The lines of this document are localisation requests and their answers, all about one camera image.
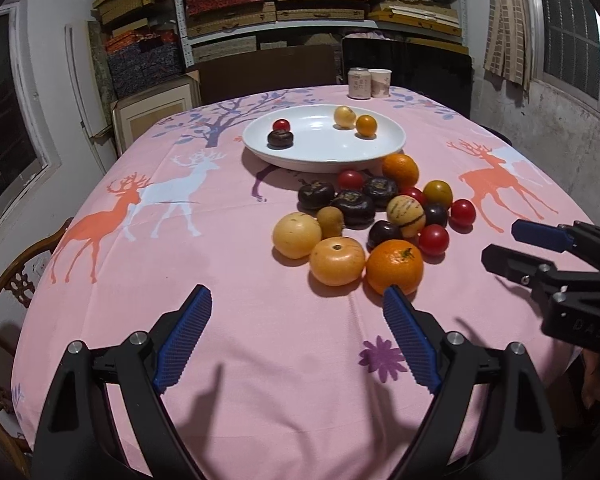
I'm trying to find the white-framed window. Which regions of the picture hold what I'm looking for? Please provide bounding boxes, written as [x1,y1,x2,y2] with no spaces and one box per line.
[0,0,63,241]

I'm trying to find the pink printed tablecloth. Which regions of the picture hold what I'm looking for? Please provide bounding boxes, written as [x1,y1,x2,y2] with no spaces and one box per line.
[10,85,596,480]

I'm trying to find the white leaning board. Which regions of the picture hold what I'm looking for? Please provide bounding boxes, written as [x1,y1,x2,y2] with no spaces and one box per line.
[65,20,118,176]

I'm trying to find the round orange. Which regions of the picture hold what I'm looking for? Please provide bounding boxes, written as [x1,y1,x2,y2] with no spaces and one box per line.
[382,153,420,187]

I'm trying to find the blue patterned boxes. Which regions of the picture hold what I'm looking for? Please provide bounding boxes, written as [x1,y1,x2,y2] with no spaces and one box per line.
[105,30,183,98]

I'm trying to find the white round plate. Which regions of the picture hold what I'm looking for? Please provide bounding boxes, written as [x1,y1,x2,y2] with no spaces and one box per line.
[242,104,407,173]

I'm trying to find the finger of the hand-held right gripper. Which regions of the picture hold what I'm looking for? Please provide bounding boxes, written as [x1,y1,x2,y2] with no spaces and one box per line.
[481,244,600,302]
[511,219,600,273]

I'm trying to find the brown chair back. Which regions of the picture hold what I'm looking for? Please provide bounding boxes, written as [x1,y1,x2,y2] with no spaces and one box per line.
[187,44,338,106]

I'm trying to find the white metal shelf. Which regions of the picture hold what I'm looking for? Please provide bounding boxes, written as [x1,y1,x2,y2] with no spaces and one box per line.
[172,0,468,71]

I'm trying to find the olive-yellow round fruit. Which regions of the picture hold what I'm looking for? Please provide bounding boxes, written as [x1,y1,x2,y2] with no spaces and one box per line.
[422,180,454,209]

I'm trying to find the wooden picture frame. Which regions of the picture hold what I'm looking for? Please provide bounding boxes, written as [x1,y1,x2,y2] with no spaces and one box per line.
[111,72,201,158]

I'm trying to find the dark purple plum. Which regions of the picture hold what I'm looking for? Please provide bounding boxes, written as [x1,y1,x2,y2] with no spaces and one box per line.
[422,203,449,228]
[366,220,403,252]

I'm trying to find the printed paper cup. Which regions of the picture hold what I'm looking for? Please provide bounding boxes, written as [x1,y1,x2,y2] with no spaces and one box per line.
[369,68,392,98]

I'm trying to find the striped yellow pepino melon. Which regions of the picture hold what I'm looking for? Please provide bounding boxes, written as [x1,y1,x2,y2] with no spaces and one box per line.
[386,195,427,238]
[333,105,357,130]

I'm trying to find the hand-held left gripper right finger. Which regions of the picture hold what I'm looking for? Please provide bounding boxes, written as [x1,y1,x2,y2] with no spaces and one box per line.
[382,284,563,480]

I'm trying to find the yellow-orange persimmon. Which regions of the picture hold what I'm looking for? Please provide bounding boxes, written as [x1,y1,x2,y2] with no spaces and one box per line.
[308,236,367,287]

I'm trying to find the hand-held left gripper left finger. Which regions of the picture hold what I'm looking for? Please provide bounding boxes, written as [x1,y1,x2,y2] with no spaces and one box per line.
[32,284,213,480]

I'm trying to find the beige striped curtain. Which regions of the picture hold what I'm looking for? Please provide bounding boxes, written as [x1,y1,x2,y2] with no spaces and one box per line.
[482,0,536,91]

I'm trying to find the barred window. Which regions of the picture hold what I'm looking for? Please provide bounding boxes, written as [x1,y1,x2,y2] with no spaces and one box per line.
[530,0,600,126]

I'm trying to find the small brown longan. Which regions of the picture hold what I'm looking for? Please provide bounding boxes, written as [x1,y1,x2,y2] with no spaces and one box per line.
[316,206,345,239]

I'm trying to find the carved wooden chair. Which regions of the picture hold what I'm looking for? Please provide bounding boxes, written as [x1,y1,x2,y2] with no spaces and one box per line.
[0,217,73,476]

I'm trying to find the tangerine with green stem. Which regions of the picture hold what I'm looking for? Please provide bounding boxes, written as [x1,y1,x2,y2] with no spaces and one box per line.
[365,239,425,296]

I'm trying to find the pale yellow round fruit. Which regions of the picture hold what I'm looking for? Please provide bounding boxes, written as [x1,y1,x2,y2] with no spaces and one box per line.
[272,212,323,260]

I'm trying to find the pink drink can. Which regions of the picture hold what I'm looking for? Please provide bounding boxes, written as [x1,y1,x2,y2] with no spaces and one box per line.
[348,67,372,99]

